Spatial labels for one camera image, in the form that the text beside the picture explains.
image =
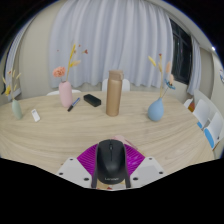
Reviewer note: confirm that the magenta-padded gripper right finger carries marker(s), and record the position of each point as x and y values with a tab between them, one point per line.
136	160

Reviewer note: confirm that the pink vase with orange flowers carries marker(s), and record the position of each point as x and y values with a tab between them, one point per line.
65	95

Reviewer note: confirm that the narrow white curtain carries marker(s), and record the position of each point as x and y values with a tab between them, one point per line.
16	60
195	66

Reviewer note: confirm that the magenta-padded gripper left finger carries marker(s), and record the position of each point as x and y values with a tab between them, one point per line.
85	161

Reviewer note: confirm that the tall brown drink bottle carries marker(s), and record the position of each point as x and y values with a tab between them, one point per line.
114	95

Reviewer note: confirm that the green vase with yellow flowers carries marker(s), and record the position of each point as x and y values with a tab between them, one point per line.
16	110

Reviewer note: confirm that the white remote control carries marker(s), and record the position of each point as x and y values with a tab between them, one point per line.
35	115

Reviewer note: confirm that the dark marker pen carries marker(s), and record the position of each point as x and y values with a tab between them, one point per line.
73	104

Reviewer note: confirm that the group of blue white chairs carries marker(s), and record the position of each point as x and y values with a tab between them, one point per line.
208	123

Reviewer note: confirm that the black computer mouse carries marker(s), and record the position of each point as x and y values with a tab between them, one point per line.
111	161

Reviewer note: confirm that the dark framed window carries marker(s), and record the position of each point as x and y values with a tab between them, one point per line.
181	53

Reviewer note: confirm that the blue vase with dried flowers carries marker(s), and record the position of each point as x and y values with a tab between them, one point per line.
156	111

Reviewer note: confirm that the wide white curtain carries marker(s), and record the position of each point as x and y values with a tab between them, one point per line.
110	36

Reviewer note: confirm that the black rectangular case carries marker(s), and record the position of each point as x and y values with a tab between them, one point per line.
92	100

